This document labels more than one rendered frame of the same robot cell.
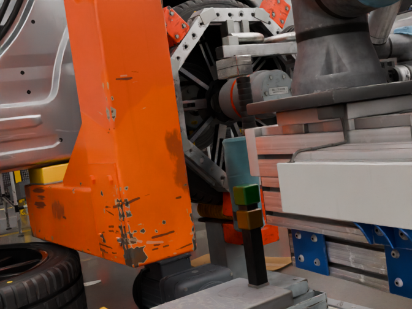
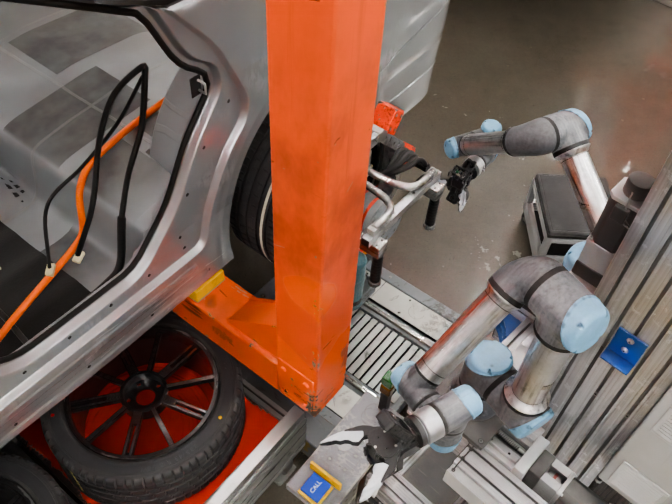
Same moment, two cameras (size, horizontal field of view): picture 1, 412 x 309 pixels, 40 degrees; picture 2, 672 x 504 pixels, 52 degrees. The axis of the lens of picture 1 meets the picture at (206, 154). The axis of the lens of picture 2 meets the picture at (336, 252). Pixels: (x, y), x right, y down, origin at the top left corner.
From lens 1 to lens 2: 1.85 m
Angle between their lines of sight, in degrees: 49
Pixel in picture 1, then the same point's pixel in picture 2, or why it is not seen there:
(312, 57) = not seen: hidden behind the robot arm
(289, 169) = (453, 478)
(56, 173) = (204, 290)
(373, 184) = not seen: outside the picture
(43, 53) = (194, 213)
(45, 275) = (237, 402)
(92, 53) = (305, 333)
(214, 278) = not seen: hidden behind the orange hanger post
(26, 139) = (186, 284)
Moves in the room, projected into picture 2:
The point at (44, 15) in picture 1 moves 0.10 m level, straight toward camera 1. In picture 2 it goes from (195, 183) to (210, 205)
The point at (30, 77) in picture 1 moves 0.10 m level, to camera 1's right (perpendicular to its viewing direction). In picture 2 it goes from (185, 236) to (218, 230)
